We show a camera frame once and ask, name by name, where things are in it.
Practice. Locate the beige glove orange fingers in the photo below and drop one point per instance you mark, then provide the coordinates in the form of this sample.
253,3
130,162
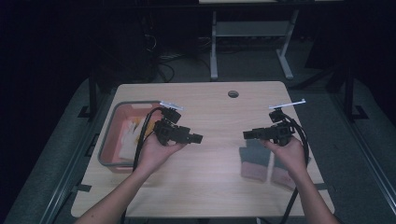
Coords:
128,143

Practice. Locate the pink basin grey rim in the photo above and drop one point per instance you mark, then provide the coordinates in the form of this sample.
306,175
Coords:
112,140

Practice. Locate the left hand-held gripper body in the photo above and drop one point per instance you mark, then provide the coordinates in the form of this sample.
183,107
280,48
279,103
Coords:
172,130

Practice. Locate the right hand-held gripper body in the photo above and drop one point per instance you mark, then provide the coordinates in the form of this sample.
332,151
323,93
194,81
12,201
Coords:
280,132

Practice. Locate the black stand post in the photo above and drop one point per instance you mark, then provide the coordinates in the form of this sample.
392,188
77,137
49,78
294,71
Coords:
348,93
92,93

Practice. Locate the person's left hand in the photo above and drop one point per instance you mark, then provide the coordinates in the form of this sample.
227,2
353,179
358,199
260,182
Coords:
154,155

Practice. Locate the grey tape strip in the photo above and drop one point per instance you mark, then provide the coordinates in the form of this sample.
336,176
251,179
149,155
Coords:
327,187
81,188

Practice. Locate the metal floor rail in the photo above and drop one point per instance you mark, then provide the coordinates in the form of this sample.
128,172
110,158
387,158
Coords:
69,172
366,155

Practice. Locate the person's right hand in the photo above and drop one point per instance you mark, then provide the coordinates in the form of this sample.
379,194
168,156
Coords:
291,157

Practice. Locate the white metal desk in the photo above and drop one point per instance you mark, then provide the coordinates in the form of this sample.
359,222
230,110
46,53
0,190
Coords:
249,28

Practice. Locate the grey pink fingerless glove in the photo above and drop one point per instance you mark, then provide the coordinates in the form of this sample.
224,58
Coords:
252,155
280,179

